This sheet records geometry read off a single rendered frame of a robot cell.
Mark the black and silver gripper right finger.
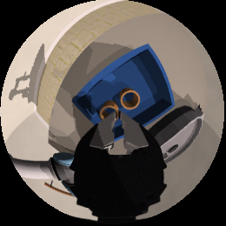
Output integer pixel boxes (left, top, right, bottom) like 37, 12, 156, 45
119, 110, 167, 169

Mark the bronze cylindrical sleeve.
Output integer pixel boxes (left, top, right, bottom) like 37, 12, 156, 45
100, 100, 119, 121
119, 88, 140, 110

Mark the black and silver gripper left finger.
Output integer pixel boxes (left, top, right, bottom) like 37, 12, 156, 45
70, 110, 117, 171

